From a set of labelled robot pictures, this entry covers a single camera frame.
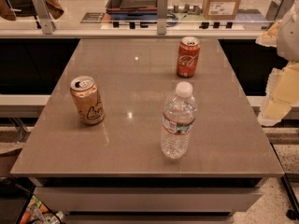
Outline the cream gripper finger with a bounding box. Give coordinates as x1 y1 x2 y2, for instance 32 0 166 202
255 20 281 48
258 62 299 127

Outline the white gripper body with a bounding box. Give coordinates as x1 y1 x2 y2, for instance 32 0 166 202
277 1 299 62

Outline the orange coke can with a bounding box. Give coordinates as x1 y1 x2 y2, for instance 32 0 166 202
177 36 200 77

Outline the tan LaCroix can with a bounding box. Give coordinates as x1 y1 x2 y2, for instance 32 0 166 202
70 76 105 125

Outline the cardboard box with label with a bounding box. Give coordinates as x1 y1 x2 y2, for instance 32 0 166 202
202 0 241 20

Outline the clear plastic water bottle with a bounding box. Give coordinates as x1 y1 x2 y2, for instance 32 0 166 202
161 81 197 160

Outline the brown jacket on chair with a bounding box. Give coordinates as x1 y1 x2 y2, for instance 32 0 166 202
0 0 64 21

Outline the grey drawer cabinet front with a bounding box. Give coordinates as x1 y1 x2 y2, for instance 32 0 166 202
35 187 262 224

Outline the colourful snack bin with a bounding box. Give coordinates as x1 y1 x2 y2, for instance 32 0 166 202
17 195 65 224

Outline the grey metal railing post right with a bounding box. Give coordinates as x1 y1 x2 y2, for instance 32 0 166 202
265 0 298 27

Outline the grey metal railing post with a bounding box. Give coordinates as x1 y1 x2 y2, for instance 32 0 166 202
32 0 55 35
157 0 168 35
265 0 298 27

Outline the grey metal railing post middle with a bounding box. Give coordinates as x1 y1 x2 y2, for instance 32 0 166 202
157 0 168 35

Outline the grey metal railing post left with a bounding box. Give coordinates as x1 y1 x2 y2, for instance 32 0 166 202
32 0 55 35

